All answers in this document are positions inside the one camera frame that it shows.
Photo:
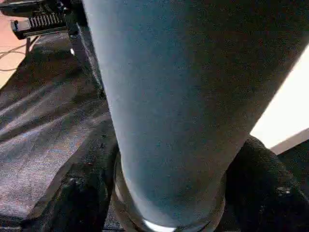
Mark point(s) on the white plastic table top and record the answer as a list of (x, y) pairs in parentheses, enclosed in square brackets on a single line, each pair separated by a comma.
[(285, 108)]

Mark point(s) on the black mat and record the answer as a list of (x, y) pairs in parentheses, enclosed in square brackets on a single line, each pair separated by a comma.
[(36, 120)]

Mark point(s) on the white plastic table leg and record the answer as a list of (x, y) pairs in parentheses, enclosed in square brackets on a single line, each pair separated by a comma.
[(181, 96)]

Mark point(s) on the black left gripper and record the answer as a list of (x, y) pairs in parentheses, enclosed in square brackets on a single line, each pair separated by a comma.
[(43, 19)]

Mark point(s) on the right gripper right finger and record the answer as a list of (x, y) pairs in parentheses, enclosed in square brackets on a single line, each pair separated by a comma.
[(265, 193)]

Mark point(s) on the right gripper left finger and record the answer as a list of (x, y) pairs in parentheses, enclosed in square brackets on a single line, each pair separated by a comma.
[(79, 193)]

